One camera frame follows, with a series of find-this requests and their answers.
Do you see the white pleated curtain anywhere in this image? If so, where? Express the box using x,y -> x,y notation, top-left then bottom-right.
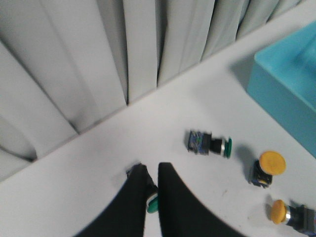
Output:
0,0 -> 298,180

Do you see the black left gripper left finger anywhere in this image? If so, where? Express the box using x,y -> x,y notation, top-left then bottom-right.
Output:
76,163 -> 153,237

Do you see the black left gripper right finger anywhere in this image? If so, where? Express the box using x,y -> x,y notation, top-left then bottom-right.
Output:
158,162 -> 243,237

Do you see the green push button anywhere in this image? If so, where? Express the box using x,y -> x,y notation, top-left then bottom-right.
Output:
126,162 -> 159,213
187,130 -> 232,158

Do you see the light blue plastic box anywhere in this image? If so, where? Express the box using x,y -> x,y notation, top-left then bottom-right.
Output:
247,22 -> 316,156

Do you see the yellow push button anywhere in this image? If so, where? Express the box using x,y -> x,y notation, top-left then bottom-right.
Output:
270,199 -> 316,237
250,151 -> 286,188

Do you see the lying yellow push button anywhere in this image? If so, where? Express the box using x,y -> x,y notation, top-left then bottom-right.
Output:
270,199 -> 316,237

